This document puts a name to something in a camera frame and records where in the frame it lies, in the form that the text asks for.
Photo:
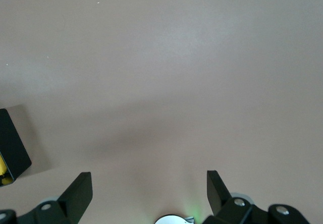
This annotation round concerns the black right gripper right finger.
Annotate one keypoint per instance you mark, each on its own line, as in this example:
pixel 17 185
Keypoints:
pixel 219 193

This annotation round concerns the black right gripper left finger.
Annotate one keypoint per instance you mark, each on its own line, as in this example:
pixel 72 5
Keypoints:
pixel 73 196

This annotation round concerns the yellow banana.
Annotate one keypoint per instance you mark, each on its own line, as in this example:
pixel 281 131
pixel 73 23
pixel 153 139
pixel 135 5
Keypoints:
pixel 3 169

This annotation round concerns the black plastic box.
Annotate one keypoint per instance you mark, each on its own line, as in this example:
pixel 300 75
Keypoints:
pixel 13 145

